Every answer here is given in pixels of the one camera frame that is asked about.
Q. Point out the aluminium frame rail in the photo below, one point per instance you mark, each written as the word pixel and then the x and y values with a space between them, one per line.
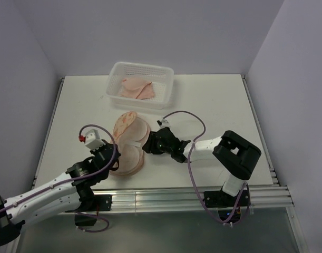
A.
pixel 185 199

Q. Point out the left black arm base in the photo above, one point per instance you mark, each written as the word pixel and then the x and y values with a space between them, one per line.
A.
pixel 89 216

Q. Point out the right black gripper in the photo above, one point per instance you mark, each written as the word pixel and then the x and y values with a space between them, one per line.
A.
pixel 150 145

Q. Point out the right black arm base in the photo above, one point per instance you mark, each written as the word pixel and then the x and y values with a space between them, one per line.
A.
pixel 219 199

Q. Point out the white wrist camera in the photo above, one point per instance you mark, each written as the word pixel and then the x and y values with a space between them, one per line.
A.
pixel 91 139
pixel 163 123

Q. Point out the peach pink bra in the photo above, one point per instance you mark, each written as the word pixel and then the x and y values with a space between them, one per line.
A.
pixel 137 88

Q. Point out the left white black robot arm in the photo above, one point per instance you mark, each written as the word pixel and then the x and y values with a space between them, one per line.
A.
pixel 69 192

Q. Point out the white perforated plastic basket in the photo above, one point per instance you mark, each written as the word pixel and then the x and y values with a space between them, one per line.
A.
pixel 161 78

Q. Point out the peach floral laundry bag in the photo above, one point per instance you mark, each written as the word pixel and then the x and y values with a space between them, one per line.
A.
pixel 130 134

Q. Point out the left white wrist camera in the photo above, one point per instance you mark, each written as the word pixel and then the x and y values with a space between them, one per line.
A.
pixel 91 139

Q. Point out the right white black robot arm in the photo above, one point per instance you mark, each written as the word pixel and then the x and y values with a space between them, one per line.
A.
pixel 237 155

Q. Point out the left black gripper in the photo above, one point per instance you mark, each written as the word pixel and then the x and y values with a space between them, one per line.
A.
pixel 94 152

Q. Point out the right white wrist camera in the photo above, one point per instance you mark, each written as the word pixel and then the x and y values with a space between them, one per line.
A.
pixel 163 123

